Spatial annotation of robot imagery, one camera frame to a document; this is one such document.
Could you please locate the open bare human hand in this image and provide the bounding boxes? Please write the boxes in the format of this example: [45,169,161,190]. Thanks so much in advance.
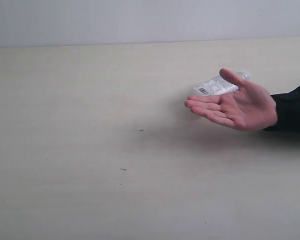
[184,68,278,132]

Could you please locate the clear bottle with barcode label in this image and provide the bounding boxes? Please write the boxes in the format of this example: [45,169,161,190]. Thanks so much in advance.
[191,75,239,97]

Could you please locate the black sleeved forearm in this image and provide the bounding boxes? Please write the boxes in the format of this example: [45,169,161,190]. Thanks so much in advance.
[264,86,300,134]

